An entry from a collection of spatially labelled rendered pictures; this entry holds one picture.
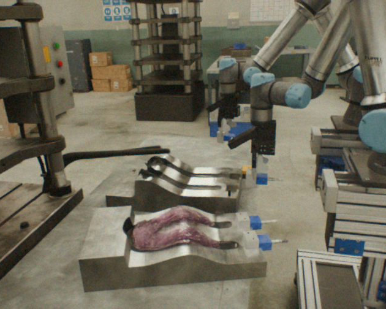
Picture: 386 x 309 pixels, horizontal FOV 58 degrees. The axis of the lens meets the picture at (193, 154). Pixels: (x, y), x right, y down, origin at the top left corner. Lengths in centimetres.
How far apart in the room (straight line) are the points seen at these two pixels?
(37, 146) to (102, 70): 667
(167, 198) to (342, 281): 110
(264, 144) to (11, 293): 87
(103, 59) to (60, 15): 147
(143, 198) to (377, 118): 82
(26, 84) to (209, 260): 91
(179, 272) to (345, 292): 115
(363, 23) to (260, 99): 37
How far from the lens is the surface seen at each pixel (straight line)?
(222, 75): 161
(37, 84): 143
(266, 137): 121
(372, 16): 98
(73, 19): 867
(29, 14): 142
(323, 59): 117
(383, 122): 97
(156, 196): 130
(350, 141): 162
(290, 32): 149
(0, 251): 135
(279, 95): 111
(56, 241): 128
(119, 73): 793
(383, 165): 116
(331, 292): 195
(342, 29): 115
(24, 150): 146
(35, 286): 112
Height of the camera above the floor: 148
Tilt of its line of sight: 21 degrees down
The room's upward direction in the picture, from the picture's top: 2 degrees counter-clockwise
